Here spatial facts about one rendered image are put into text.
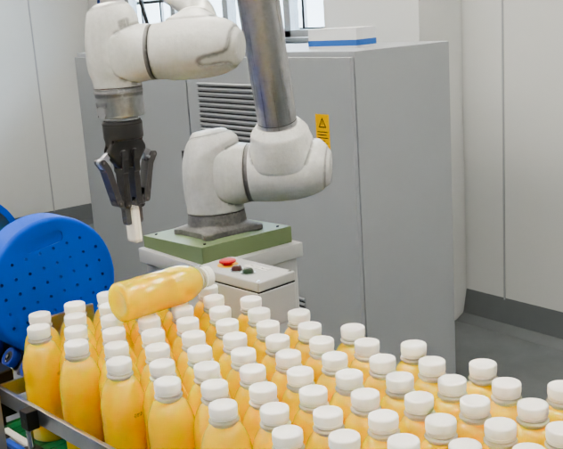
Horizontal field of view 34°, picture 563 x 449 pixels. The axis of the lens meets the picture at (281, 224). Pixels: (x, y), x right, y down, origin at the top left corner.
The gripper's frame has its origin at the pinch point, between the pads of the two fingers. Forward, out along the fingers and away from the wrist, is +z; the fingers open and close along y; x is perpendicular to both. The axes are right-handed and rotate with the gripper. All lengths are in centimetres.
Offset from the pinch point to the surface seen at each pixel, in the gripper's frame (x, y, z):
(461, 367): -86, -218, 122
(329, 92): -87, -146, -8
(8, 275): -16.8, 18.8, 8.4
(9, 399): 0.1, 29.9, 25.7
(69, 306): 0.4, 15.9, 12.3
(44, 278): -16.9, 11.3, 10.9
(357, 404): 69, 13, 14
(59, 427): 17.5, 29.9, 25.9
